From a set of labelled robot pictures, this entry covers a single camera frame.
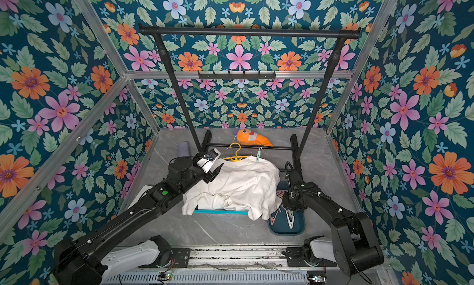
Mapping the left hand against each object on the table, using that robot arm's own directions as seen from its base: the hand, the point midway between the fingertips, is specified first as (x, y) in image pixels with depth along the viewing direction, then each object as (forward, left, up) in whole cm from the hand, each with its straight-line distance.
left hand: (217, 156), depth 74 cm
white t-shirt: (-6, -12, -15) cm, 20 cm away
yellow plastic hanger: (+8, -7, -14) cm, 17 cm away
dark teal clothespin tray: (-20, -27, -26) cm, 42 cm away
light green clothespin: (+10, -18, -13) cm, 24 cm away
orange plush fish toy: (+26, -14, -18) cm, 34 cm away
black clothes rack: (+20, -42, -25) cm, 52 cm away
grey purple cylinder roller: (+24, +24, -22) cm, 41 cm away
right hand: (-12, -31, -26) cm, 42 cm away
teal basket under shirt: (-16, +1, -19) cm, 25 cm away
